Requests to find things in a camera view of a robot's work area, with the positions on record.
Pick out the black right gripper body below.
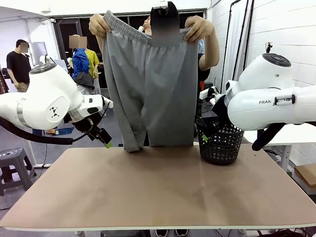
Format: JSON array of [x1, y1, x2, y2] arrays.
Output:
[[209, 97, 232, 128]]

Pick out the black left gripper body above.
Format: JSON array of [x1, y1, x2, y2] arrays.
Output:
[[73, 117, 100, 139]]

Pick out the grey training pants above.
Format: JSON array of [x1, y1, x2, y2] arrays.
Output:
[[102, 9, 199, 153]]

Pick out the person's right forearm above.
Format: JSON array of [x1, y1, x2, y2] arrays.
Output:
[[95, 35, 104, 53]]

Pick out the person's left forearm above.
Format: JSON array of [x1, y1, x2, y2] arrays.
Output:
[[198, 33, 220, 71]]

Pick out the person's left hand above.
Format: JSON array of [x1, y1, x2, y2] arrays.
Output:
[[184, 15, 216, 45]]

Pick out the person's right hand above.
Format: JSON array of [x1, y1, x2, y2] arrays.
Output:
[[88, 13, 114, 38]]

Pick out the blue floor mat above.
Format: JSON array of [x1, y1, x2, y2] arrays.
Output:
[[58, 126, 75, 135]]

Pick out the black perforated laundry basket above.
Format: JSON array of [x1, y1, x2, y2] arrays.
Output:
[[196, 120, 245, 165]]

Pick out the person in blue jeans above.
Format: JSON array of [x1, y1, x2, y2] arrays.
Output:
[[32, 127, 60, 136]]

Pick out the person in black shirt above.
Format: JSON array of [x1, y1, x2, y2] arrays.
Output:
[[150, 0, 213, 147]]

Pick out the mannequin with yellow shirt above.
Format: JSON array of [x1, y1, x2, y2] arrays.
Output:
[[78, 36, 101, 80]]

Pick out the white side table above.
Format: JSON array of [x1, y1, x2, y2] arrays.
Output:
[[243, 122, 316, 173]]

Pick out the grey plastic stool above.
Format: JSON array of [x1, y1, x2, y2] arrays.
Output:
[[0, 147, 37, 197]]

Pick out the grey framed board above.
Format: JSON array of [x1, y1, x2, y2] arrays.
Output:
[[29, 41, 48, 65]]

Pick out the man in black T-shirt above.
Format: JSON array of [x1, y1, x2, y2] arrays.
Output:
[[6, 39, 32, 93]]

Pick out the brown cardboard box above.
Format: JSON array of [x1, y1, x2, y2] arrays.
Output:
[[293, 162, 316, 190]]

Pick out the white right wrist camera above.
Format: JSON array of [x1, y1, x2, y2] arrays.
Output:
[[199, 86, 220, 101]]

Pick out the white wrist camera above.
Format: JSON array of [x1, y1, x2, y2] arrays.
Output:
[[101, 95, 114, 109], [199, 86, 220, 101]]

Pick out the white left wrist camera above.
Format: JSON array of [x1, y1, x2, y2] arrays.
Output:
[[101, 95, 114, 109]]

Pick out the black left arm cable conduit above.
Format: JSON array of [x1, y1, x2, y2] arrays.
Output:
[[0, 116, 75, 146]]

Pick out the black metal stand frame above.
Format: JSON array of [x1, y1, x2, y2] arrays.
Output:
[[221, 0, 255, 92]]

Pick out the black floor cable bundle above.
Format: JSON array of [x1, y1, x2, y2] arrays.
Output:
[[256, 227, 316, 237]]

